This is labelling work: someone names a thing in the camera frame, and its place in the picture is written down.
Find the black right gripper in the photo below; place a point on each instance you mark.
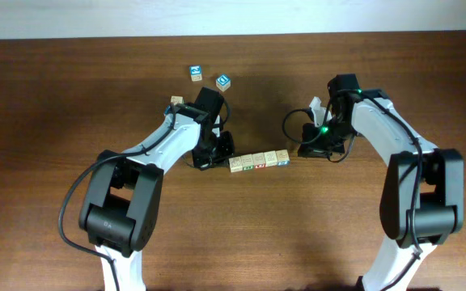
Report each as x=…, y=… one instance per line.
x=313, y=149

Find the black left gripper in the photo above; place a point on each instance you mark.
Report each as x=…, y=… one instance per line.
x=226, y=149

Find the wooden block with elephant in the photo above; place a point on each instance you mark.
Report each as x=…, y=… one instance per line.
x=235, y=164

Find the wooden block blue edge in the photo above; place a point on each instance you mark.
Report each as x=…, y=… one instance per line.
x=283, y=158

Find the wooden block number 5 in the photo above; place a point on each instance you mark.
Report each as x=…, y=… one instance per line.
x=247, y=162

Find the wooden block number 8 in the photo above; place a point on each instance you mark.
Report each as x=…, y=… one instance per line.
x=259, y=160

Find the wooden block green letter N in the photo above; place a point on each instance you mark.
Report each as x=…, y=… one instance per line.
x=270, y=158

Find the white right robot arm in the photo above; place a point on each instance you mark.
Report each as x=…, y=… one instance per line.
x=423, y=194

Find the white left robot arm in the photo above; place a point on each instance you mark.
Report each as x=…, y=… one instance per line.
x=121, y=205

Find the wooden block blue letter T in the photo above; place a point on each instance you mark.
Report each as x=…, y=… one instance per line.
x=168, y=110

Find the wooden block with dog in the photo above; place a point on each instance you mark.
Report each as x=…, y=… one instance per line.
x=177, y=100

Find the wooden block blue letter D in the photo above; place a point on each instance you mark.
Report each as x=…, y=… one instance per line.
x=223, y=82

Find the wooden block blue letter Z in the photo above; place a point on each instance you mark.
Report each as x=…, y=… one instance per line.
x=195, y=73

